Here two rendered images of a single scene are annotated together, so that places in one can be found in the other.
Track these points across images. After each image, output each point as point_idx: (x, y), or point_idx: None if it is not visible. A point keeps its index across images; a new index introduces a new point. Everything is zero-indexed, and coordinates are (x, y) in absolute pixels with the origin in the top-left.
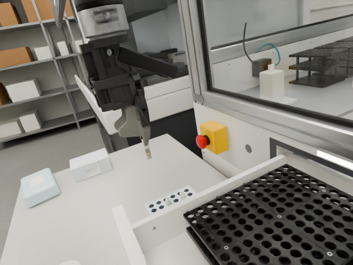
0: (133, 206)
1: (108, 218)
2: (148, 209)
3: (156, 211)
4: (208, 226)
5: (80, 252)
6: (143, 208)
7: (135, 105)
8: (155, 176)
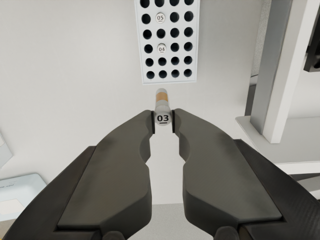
0: (112, 90)
1: (122, 123)
2: (155, 80)
3: (167, 72)
4: None
5: (159, 151)
6: (125, 78)
7: (141, 218)
8: (42, 34)
